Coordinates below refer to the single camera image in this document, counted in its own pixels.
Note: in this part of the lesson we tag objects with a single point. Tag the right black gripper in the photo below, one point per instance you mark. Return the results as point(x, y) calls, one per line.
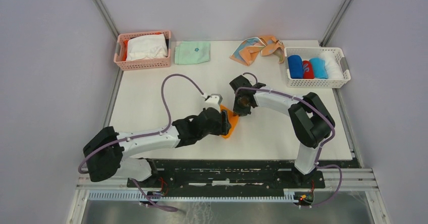
point(237, 109)

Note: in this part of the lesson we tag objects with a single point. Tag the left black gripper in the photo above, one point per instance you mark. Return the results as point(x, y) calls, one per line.
point(223, 126)

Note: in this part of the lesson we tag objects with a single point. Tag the blue microfiber towel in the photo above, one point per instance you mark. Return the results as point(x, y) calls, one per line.
point(295, 64)

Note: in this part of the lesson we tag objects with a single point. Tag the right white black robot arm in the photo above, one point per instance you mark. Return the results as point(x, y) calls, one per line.
point(312, 123)

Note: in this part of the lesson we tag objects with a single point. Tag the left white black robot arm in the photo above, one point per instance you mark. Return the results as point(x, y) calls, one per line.
point(112, 154)

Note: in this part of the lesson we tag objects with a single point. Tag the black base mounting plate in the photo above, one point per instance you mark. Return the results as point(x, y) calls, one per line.
point(229, 178)

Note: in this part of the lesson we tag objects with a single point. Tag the patterned peach towel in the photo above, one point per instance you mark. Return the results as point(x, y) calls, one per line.
point(265, 45)

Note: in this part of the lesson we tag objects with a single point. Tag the red rolled towel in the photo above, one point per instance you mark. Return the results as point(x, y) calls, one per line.
point(308, 72)

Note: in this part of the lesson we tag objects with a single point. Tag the pink plastic basket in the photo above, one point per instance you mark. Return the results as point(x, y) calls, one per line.
point(121, 49)

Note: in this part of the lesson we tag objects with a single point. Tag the mint green folded towel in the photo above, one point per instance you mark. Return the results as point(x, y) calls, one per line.
point(192, 52)

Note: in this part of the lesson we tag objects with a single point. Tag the white plastic basket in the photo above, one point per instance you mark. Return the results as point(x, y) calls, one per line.
point(307, 53)

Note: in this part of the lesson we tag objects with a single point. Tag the light blue rolled towel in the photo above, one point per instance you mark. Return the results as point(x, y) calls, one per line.
point(318, 67)

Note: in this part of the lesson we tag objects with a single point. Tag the white towel in pink basket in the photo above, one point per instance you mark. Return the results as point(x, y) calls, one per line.
point(147, 47)

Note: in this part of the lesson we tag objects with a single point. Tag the white rolled towel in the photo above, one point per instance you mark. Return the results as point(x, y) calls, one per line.
point(332, 68)

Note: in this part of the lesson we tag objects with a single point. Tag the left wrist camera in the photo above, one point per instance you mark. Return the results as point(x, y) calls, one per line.
point(213, 100)

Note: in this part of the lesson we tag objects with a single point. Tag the white slotted cable duct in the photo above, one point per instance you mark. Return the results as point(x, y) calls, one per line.
point(135, 195)

